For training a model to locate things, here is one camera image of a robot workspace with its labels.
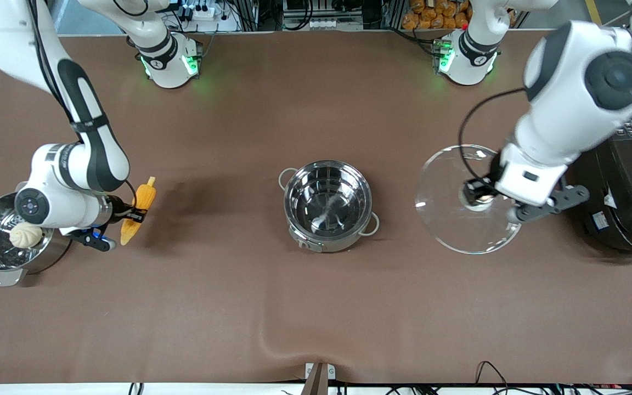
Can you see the orange toy food pile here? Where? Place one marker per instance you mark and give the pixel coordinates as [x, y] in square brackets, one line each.
[431, 16]

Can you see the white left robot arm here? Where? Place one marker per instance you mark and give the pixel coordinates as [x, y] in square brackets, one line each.
[568, 82]

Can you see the white steamed bun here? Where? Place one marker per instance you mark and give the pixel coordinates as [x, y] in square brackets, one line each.
[26, 235]

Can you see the white power strip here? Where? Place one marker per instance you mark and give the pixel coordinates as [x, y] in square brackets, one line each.
[203, 13]
[322, 23]

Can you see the brown table mat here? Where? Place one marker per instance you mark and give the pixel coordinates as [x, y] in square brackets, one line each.
[184, 307]

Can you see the yellow corn cob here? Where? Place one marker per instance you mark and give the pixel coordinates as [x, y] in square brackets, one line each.
[145, 195]

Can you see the grey metal table bracket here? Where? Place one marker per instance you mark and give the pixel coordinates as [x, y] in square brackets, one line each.
[320, 378]

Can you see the round glass pot lid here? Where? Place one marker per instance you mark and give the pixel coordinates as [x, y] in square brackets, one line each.
[447, 219]

